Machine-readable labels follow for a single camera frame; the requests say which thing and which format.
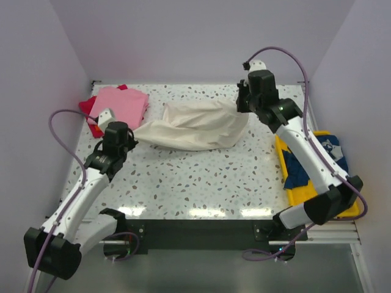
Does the cream t shirt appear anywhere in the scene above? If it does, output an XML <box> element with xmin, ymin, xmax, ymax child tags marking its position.
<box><xmin>134</xmin><ymin>99</ymin><xmax>249</xmax><ymax>151</ymax></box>

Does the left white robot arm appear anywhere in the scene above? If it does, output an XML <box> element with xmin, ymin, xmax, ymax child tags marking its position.
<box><xmin>24</xmin><ymin>121</ymin><xmax>137</xmax><ymax>280</ymax></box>

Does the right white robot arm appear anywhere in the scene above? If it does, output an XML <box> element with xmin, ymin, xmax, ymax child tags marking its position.
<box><xmin>236</xmin><ymin>70</ymin><xmax>363</xmax><ymax>240</ymax></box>

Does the orange folded t shirt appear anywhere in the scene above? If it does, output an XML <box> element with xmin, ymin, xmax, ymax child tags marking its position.
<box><xmin>88</xmin><ymin>124</ymin><xmax>104</xmax><ymax>139</ymax></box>

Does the pink folded t shirt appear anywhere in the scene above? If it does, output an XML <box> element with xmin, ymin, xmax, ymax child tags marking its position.
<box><xmin>90</xmin><ymin>87</ymin><xmax>148</xmax><ymax>130</ymax></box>

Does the red folded t shirt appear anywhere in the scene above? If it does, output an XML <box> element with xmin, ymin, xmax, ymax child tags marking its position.
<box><xmin>79</xmin><ymin>84</ymin><xmax>128</xmax><ymax>115</ymax></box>

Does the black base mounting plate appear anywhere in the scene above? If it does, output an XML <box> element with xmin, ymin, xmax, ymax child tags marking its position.
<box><xmin>90</xmin><ymin>218</ymin><xmax>306</xmax><ymax>256</ymax></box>

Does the navy blue t shirt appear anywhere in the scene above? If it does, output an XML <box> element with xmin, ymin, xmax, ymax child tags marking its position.
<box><xmin>282</xmin><ymin>135</ymin><xmax>349</xmax><ymax>189</ymax></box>

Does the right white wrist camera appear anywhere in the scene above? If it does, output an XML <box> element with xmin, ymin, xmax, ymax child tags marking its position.
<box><xmin>243</xmin><ymin>59</ymin><xmax>267</xmax><ymax>73</ymax></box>

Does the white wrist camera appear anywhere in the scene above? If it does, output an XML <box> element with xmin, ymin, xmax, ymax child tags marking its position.
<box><xmin>243</xmin><ymin>59</ymin><xmax>267</xmax><ymax>73</ymax></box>
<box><xmin>97</xmin><ymin>108</ymin><xmax>115</xmax><ymax>132</ymax></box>

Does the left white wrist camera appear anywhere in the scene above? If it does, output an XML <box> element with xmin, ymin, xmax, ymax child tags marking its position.
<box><xmin>97</xmin><ymin>108</ymin><xmax>115</xmax><ymax>132</ymax></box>

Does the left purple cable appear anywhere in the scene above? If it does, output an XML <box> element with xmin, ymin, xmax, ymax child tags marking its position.
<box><xmin>25</xmin><ymin>109</ymin><xmax>141</xmax><ymax>293</ymax></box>

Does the purple cable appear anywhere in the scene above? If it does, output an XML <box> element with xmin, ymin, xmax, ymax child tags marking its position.
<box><xmin>25</xmin><ymin>109</ymin><xmax>141</xmax><ymax>293</ymax></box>
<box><xmin>242</xmin><ymin>46</ymin><xmax>369</xmax><ymax>262</ymax></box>

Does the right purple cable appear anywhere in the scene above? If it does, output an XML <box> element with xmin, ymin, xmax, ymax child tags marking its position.
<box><xmin>242</xmin><ymin>46</ymin><xmax>369</xmax><ymax>262</ymax></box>

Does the aluminium frame rail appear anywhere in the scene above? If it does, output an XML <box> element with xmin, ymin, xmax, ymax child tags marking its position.
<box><xmin>305</xmin><ymin>82</ymin><xmax>373</xmax><ymax>293</ymax></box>

